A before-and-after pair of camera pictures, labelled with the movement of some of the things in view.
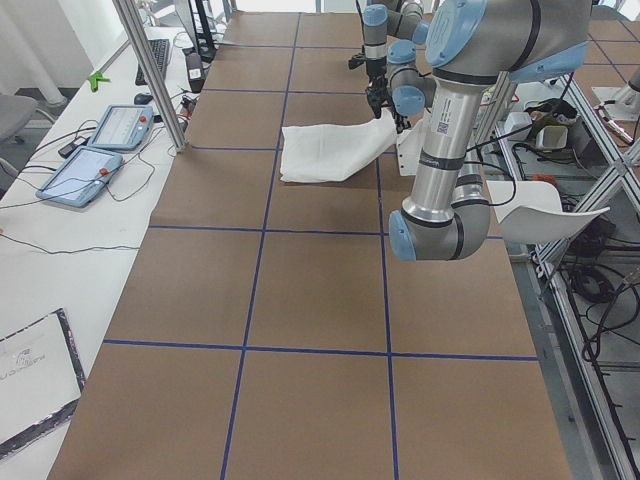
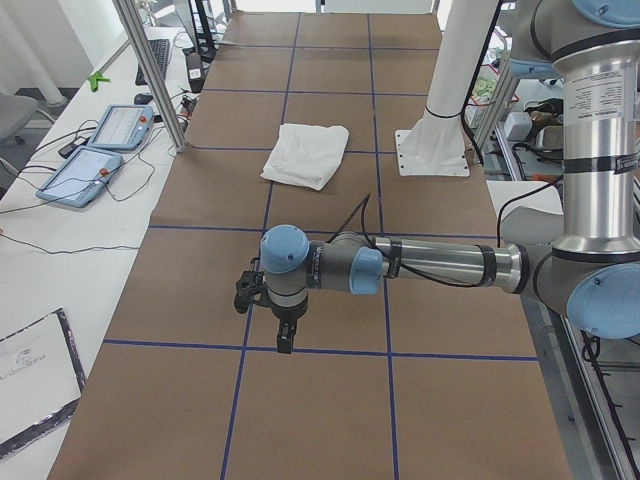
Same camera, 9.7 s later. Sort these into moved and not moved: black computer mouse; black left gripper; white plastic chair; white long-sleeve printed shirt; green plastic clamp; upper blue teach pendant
Moved: white long-sleeve printed shirt; black left gripper
Not moved: white plastic chair; black computer mouse; green plastic clamp; upper blue teach pendant
